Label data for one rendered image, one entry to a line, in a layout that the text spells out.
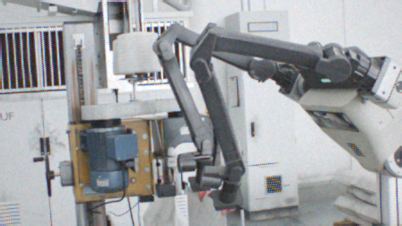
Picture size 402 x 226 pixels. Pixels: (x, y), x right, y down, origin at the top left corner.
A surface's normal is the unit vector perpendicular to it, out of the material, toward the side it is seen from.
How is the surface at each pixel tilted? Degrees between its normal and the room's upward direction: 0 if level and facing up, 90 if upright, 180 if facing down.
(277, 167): 90
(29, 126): 90
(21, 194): 88
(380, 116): 90
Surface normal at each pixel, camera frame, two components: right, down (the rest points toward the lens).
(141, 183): 0.26, 0.04
